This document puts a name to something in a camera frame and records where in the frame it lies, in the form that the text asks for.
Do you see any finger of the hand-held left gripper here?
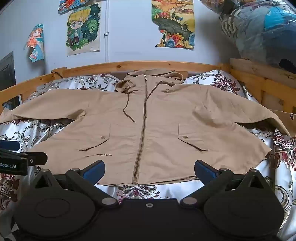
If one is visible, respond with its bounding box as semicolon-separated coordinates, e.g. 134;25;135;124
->
0;141;20;151
0;149;48;166

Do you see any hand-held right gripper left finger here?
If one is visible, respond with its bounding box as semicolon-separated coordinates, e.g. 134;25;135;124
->
30;160;119;207

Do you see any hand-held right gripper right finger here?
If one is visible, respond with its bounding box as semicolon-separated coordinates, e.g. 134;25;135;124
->
180;160;269;207

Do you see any tan hooded zip jacket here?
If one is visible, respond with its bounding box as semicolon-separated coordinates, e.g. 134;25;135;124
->
0;69;290;186

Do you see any clear plastic bag of clothes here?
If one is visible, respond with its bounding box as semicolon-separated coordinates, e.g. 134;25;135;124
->
200;0;296;70

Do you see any white floral satin blanket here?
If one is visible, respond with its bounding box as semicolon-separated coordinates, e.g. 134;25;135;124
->
0;69;296;237

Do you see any dark framed panel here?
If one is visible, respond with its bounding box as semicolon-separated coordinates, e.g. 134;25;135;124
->
0;51;21;109

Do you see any wooden bed frame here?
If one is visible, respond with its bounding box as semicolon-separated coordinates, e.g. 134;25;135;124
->
0;58;296;114

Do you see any orange-haired character wall poster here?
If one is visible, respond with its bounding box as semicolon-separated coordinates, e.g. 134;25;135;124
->
23;23;45;62

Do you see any blond character wall poster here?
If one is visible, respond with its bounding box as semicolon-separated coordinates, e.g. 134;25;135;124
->
66;3;101;57

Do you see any white wall pipe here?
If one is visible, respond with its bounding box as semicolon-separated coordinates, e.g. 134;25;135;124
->
105;0;110;63

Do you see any landscape wall poster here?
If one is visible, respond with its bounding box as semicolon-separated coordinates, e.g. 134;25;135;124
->
151;0;195;50

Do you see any colourful cartoon wall poster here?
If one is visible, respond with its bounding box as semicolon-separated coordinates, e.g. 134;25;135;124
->
58;0;99;15

